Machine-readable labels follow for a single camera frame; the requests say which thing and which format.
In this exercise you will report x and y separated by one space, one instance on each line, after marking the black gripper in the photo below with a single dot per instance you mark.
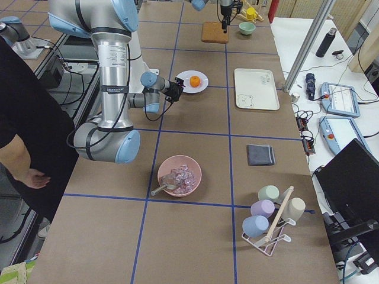
172 89
224 9

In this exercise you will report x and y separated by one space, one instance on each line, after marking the white round plate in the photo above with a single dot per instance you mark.
185 75

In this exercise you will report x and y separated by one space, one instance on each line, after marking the orange mandarin fruit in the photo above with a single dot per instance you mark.
194 81

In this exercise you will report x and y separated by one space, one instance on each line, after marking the cream bear serving tray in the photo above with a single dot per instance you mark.
255 89

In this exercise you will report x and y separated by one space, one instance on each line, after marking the wooden cutting board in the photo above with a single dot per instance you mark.
212 32

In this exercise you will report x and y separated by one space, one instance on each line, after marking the wooden peg rack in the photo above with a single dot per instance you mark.
255 4

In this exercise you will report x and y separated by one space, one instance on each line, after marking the light green bowl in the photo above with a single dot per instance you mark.
247 28

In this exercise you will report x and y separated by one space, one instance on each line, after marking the yellow cup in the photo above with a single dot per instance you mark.
251 14

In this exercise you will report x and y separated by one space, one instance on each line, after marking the pink bowl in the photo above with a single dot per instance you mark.
175 162

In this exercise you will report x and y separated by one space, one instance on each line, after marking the ice cubes pile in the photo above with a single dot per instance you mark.
185 178

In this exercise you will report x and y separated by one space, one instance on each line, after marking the metal scoop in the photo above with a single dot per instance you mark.
168 183

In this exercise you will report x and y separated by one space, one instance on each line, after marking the folded dark blue umbrella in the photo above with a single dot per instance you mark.
310 86

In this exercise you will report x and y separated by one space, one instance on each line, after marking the black water bottle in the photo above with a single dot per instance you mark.
326 43

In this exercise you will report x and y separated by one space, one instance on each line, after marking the grey folded cloth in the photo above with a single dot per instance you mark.
260 155

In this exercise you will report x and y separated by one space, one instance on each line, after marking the blue teach pendant far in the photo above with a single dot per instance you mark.
339 100

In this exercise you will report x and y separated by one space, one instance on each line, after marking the blue teach pendant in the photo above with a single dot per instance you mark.
339 100
338 132

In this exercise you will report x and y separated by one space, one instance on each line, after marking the pale green cup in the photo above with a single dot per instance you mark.
269 192

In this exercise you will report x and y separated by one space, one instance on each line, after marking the purple cup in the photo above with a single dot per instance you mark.
263 208

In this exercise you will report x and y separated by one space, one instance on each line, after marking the standing person in black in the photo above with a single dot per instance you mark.
34 129

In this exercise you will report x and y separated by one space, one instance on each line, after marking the blue teach pendant near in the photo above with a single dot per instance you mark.
338 132

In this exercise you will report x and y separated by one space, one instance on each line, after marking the blue cup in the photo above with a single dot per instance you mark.
254 226

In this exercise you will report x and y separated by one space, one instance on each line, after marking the beige cup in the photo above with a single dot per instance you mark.
295 209

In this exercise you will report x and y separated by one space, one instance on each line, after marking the black laptop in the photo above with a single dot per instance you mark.
350 182

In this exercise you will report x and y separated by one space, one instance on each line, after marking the aluminium frame post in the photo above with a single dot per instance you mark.
305 48

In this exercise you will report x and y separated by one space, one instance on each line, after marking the white wire cup rack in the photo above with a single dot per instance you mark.
267 242

